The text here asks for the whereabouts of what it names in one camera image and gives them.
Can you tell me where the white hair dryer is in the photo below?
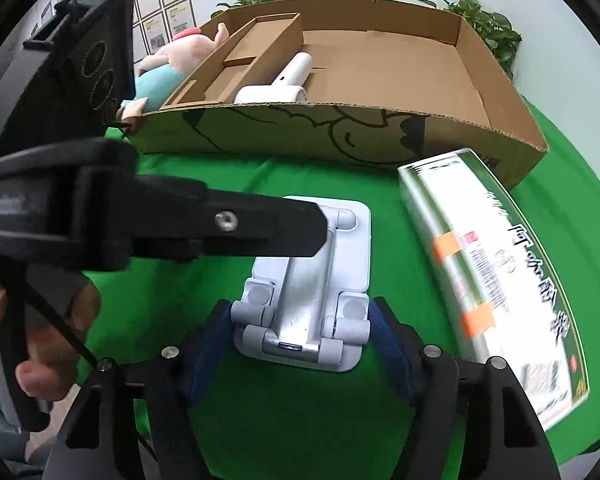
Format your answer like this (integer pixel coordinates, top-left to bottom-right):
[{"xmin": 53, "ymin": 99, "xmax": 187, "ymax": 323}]
[{"xmin": 234, "ymin": 52, "xmax": 313, "ymax": 106}]

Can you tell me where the person's left hand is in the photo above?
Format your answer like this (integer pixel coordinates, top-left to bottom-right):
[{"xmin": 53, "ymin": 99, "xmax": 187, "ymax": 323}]
[{"xmin": 0, "ymin": 277, "xmax": 102, "ymax": 402}]

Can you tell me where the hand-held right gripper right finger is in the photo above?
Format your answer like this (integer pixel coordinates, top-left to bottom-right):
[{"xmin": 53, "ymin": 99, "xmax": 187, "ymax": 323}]
[{"xmin": 370, "ymin": 296, "xmax": 564, "ymax": 480}]

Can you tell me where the large cardboard box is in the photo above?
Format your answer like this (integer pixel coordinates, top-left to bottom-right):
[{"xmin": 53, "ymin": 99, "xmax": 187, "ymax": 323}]
[{"xmin": 125, "ymin": 0, "xmax": 550, "ymax": 191}]

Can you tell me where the grey clothing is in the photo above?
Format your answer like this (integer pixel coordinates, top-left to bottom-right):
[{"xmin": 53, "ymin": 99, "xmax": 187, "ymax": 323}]
[{"xmin": 0, "ymin": 370, "xmax": 56, "ymax": 480}]

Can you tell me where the black cable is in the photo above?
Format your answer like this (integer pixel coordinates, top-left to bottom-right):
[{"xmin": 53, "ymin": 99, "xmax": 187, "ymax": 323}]
[{"xmin": 10, "ymin": 260, "xmax": 157, "ymax": 461}]

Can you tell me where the green and white medicine box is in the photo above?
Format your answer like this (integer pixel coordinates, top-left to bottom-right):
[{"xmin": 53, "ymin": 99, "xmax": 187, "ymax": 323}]
[{"xmin": 397, "ymin": 148, "xmax": 591, "ymax": 432}]

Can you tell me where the white phone stand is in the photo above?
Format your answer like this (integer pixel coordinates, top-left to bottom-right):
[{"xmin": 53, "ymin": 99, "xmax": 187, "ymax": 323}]
[{"xmin": 231, "ymin": 196, "xmax": 372, "ymax": 373}]

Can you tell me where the pink pig plush toy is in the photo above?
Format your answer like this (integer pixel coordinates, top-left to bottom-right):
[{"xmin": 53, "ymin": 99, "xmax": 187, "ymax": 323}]
[{"xmin": 115, "ymin": 22, "xmax": 231, "ymax": 123}]

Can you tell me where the green tablecloth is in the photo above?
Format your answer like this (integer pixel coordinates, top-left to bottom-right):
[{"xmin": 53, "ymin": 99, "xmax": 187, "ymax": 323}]
[{"xmin": 72, "ymin": 95, "xmax": 600, "ymax": 480}]

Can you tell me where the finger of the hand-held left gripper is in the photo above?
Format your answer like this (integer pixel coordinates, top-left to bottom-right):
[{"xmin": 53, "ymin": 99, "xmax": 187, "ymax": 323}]
[{"xmin": 130, "ymin": 174, "xmax": 329, "ymax": 262}]

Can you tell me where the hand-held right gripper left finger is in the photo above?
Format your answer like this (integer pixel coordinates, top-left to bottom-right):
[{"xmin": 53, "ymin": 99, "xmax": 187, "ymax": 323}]
[{"xmin": 42, "ymin": 299, "xmax": 234, "ymax": 480}]

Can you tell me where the narrow cardboard box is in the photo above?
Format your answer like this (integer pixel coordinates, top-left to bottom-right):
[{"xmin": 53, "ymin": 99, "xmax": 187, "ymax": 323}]
[{"xmin": 160, "ymin": 12, "xmax": 303, "ymax": 108}]

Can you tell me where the small green potted plant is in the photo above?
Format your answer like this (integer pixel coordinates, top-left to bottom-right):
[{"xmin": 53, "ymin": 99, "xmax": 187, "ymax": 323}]
[{"xmin": 420, "ymin": 0, "xmax": 523, "ymax": 80}]

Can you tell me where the wall of framed certificates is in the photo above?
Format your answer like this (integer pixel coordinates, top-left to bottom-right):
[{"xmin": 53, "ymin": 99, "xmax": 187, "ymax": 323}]
[{"xmin": 30, "ymin": 0, "xmax": 197, "ymax": 56}]

